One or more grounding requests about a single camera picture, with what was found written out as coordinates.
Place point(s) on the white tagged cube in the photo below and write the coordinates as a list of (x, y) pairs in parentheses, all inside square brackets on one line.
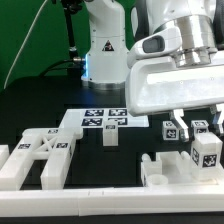
[(169, 131), (199, 126)]

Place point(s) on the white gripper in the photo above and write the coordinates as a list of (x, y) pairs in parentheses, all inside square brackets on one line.
[(156, 86)]

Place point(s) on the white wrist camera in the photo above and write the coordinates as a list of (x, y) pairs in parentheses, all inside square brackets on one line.
[(164, 42)]

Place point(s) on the black camera stand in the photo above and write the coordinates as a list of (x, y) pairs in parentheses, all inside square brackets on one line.
[(70, 7)]

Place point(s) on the white tagged cube right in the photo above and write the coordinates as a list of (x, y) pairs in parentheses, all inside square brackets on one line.
[(199, 126)]

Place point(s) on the white chair back frame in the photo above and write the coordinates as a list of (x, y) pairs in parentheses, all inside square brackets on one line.
[(54, 145)]

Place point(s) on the white chair seat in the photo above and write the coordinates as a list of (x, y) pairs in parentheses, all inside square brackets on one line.
[(174, 168)]

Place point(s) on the white tagged cube left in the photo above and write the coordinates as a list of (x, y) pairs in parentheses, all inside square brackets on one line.
[(169, 131)]

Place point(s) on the white U-shaped obstacle fence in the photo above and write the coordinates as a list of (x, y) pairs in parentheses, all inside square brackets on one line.
[(109, 201)]

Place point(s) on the white part at left edge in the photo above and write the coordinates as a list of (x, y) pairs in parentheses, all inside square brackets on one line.
[(4, 154)]

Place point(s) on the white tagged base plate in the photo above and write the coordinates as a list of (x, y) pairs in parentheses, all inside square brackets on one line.
[(92, 118)]

